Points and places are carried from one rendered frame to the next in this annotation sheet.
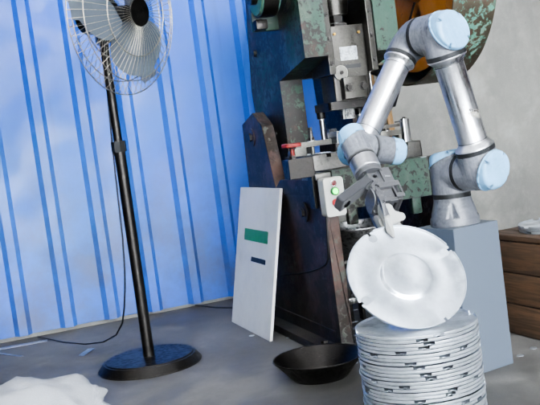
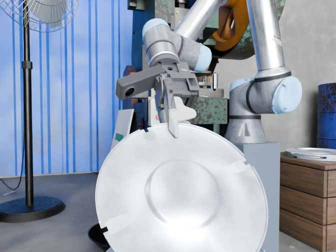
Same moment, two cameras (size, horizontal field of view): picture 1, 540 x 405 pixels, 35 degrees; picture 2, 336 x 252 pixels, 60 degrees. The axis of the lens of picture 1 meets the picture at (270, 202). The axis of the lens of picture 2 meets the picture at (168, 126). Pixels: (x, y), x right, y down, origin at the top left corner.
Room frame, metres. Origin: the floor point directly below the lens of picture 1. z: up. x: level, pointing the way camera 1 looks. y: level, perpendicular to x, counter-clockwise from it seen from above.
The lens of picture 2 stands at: (1.57, -0.28, 0.55)
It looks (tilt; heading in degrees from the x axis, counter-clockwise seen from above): 2 degrees down; 0
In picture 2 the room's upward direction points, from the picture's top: straight up
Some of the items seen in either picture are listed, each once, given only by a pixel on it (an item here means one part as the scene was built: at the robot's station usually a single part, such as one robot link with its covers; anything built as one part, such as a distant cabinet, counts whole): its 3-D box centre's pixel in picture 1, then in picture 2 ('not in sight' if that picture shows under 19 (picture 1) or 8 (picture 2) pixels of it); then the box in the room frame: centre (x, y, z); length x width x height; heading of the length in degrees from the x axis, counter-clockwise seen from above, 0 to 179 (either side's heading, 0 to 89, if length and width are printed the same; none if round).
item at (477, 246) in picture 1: (464, 295); (244, 200); (2.67, -0.56, 0.23); 0.18 x 0.18 x 0.45; 29
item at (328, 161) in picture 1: (352, 156); (179, 94); (3.37, -0.34, 0.68); 0.45 x 0.30 x 0.06; 108
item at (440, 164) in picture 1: (450, 170); (246, 97); (2.66, -0.56, 0.62); 0.13 x 0.12 x 0.14; 31
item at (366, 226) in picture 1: (362, 236); not in sight; (3.37, -0.34, 0.36); 0.34 x 0.34 x 0.10
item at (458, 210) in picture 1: (453, 208); (244, 128); (2.67, -0.56, 0.50); 0.15 x 0.15 x 0.10
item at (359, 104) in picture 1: (345, 108); not in sight; (3.38, -0.34, 0.86); 0.20 x 0.16 x 0.05; 108
